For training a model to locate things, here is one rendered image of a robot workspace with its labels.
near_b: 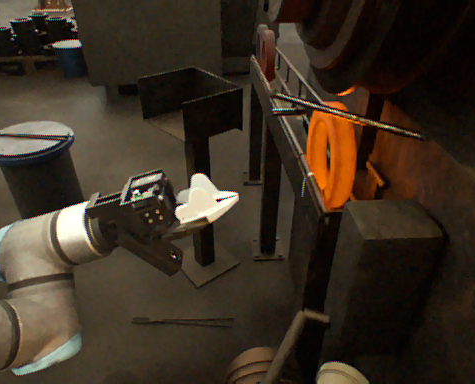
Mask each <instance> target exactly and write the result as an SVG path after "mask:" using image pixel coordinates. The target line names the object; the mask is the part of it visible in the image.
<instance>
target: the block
mask: <svg viewBox="0 0 475 384"><path fill-rule="evenodd" d="M338 232H339V235H338V239H337V243H336V246H335V254H334V258H333V262H332V270H331V273H330V276H329V284H328V288H327V292H326V300H325V303H324V307H323V313H326V314H329V316H330V320H329V324H328V327H327V328H325V329H326V331H327V337H328V340H329V342H330V345H331V350H332V352H333V353H334V356H338V357H352V356H359V357H366V356H380V355H391V354H395V353H396V352H397V351H398V349H399V347H400V346H401V342H402V340H403V338H404V334H405V333H406V331H407V327H408V325H409V323H410V322H411V321H410V320H411V318H412V316H413V314H414V310H415V309H416V307H417V303H418V301H419V299H420V296H421V294H422V292H423V290H424V286H425V285H426V283H427V279H428V277H429V275H430V274H431V270H432V268H433V266H434V262H435V261H436V259H437V255H438V253H439V252H440V250H441V246H442V244H443V242H444V237H443V234H442V231H441V229H440V228H438V226H437V224H436V223H435V222H434V221H433V219H432V218H430V215H429V214H428V213H427V212H426V210H425V209H424V208H423V207H422V205H421V204H420V203H419V202H418V201H414V200H412V199H399V200H355V201H350V202H348V203H346V204H345V206H344V208H343V212H342V220H341V223H340V227H339V231H338Z"/></svg>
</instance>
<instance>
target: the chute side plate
mask: <svg viewBox="0 0 475 384"><path fill-rule="evenodd" d="M250 72H252V81H253V85H254V87H255V89H256V93H257V96H258V97H259V102H260V103H261V106H262V110H263V112H264V114H265V109H266V112H267V114H268V124H269V129H270V130H271V132H272V136H273V139H274V141H275V145H276V147H277V148H278V153H279V155H280V157H281V159H282V163H283V165H284V168H285V171H286V174H287V175H288V180H289V181H290V184H291V187H292V190H293V192H294V194H295V199H296V201H297V203H298V209H299V211H300V213H301V218H302V220H303V223H304V224H305V215H307V217H308V222H309V224H310V226H311V230H312V233H313V240H312V252H313V254H317V250H318V240H319V236H320V231H321V222H322V217H323V216H322V214H321V210H320V209H319V207H318V204H317V200H316V199H315V195H314V193H313V191H312V189H311V185H310V183H309V181H308V178H307V175H306V174H305V170H304V168H303V167H302V165H301V160H300V158H299V156H298V154H297V152H296V151H295V147H294V145H293V144H292V140H291V139H290V137H289V135H288V132H287V131H286V129H285V126H284V124H283V122H282V120H281V119H280V116H271V110H272V109H276V108H275V107H276V106H275V105H274V103H273V102H272V99H270V98H269V96H268V90H267V89H266V85H265V84H264V82H263V79H262V78H261V75H260V74H259V71H258V69H257V68H256V65H255V63H254V62H253V58H252V57H250ZM304 178H305V186H304V192H303V197H302V190H303V183H304Z"/></svg>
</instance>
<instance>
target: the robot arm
mask: <svg viewBox="0 0 475 384"><path fill-rule="evenodd" d="M154 173H155V175H153V176H151V177H145V178H143V179H141V178H140V177H144V176H147V175H150V174H154ZM131 184H132V185H131ZM130 187H131V190H132V191H131V190H130ZM173 191H174V187H173V185H172V184H171V181H170V180H169V178H166V176H165V174H164V171H163V170H162V169H161V168H159V169H157V170H154V171H149V172H147V173H144V174H139V175H137V176H134V177H130V179H129V181H128V183H127V184H125V186H124V190H123V191H120V192H117V193H115V194H110V195H107V196H105V197H103V196H102V195H101V194H100V192H99V193H96V194H92V195H91V197H90V199H89V201H87V202H84V203H82V204H76V205H74V206H72V207H67V208H65V209H61V210H59V211H54V212H51V213H49V214H44V215H41V216H38V217H36V218H30V219H24V220H21V221H17V222H15V223H14V224H12V225H8V226H7V227H4V228H1V229H0V281H2V282H3V283H7V298H8V300H0V372H1V371H5V370H10V369H12V371H13V372H14V373H15V374H16V375H22V374H26V373H33V372H35V371H37V370H40V369H44V368H47V367H49V366H51V365H54V364H57V363H59V362H61V361H65V360H66V359H68V358H69V357H72V356H74V355H75V354H77V353H78V352H79V350H80V348H81V346H82V342H81V333H80V332H81V330H82V326H80V320H79V314H78V308H77V295H76V290H75V284H74V271H73V267H74V266H76V265H78V264H85V263H87V262H90V261H93V260H99V259H102V258H104V257H109V256H110V255H111V253H113V250H114V248H117V247H120V246H121V247H123V248H124V249H126V250H128V251H130V253H134V255H136V256H138V257H139V258H140V259H142V260H144V261H145V262H147V263H149V264H150V265H151V266H154V267H155V268H157V269H159V270H160V271H161V272H163V273H165V274H166V275H167V276H173V275H174V274H175V273H176V272H178V271H179V270H180V269H181V266H182V262H183V257H184V252H183V251H182V250H181V249H179V248H178V247H177V246H174V244H172V243H170V242H169V241H172V240H177V239H183V238H185V237H187V236H191V235H192V234H194V233H197V231H199V230H200V229H204V227H206V226H209V224H210V223H212V222H213V221H214V220H216V219H217V218H219V217H220V216H221V215H223V213H225V212H226V211H227V210H229V209H230V207H233V205H234V204H235V203H236V202H237V201H238V200H239V196H238V194H237V193H233V192H228V191H218V190H217V188H216V187H214V184H212V183H211V182H210V180H209V179H208V178H207V176H206V175H204V174H194V175H193V176H192V178H191V187H190V188H189V189H187V190H185V191H181V192H180V193H179V194H178V196H177V197H175V196H174V193H173Z"/></svg>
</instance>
